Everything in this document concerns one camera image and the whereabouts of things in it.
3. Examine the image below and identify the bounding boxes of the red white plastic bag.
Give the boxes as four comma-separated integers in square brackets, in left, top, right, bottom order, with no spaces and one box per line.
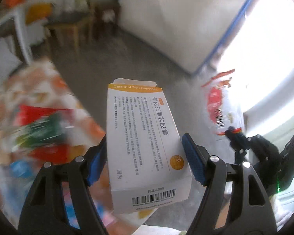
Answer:
[201,69,244,136]

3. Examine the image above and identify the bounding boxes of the white medicine box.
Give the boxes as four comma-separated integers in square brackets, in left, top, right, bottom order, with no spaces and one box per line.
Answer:
[106,78,192,214]

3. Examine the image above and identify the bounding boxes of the patterned tablecloth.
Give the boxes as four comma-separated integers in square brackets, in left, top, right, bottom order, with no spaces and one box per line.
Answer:
[0,58,160,233]

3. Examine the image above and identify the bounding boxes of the wooden chair dark seat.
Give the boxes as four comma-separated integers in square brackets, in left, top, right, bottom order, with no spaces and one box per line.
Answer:
[43,1,121,57]

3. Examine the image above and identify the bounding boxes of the orange yellow bag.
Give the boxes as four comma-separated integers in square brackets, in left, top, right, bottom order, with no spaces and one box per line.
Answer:
[25,2,53,24]

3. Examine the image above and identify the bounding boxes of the white table frame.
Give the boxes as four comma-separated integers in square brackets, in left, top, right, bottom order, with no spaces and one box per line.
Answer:
[0,4,33,65]

